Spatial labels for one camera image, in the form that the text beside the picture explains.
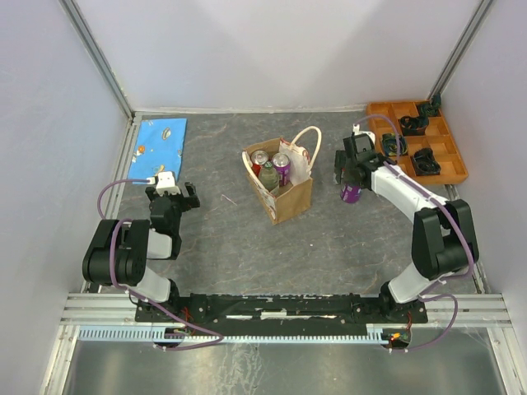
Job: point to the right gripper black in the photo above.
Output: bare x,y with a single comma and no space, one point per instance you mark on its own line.
341,161

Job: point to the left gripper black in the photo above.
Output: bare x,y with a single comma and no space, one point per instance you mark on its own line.
188,202

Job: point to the purple soda can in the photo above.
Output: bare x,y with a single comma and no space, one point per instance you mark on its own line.
282,165
350,194

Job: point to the brown paper bag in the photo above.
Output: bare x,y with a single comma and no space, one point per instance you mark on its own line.
295,196

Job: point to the red soda can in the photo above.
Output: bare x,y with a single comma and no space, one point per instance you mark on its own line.
258,159

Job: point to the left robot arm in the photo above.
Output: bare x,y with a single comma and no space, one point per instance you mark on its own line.
118,256

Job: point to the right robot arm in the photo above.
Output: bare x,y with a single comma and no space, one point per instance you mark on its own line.
444,243

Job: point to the rolled green blue sock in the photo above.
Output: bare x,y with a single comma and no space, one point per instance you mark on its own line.
393,145

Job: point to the blue patterned cloth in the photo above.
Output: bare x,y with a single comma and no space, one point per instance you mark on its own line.
159,148

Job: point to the rolled black sock upper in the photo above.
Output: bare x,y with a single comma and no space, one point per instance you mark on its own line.
413,126

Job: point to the rolled black sock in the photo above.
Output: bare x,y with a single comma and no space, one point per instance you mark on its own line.
413,126
424,163

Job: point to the orange compartment tray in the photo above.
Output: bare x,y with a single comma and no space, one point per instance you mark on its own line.
437,137

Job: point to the rolled black sock lower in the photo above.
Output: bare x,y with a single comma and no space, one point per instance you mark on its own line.
424,163

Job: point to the rolled sock corner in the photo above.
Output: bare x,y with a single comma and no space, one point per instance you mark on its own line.
430,108

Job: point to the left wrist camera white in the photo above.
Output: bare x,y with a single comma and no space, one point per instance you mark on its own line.
164,183

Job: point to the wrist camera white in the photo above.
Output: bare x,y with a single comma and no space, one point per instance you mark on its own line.
357,131
164,183

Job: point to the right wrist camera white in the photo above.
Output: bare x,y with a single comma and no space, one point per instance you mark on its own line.
357,131

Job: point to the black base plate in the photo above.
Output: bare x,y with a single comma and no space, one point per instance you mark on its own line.
294,315

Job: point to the aluminium frame rail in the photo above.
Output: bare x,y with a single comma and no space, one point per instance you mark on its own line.
474,311

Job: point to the right corner aluminium post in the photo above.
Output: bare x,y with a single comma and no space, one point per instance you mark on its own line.
463,43

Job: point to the corner aluminium post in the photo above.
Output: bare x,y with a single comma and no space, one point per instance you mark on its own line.
463,43
83,30

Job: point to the left corner aluminium post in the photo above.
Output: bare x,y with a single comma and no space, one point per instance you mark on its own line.
83,30

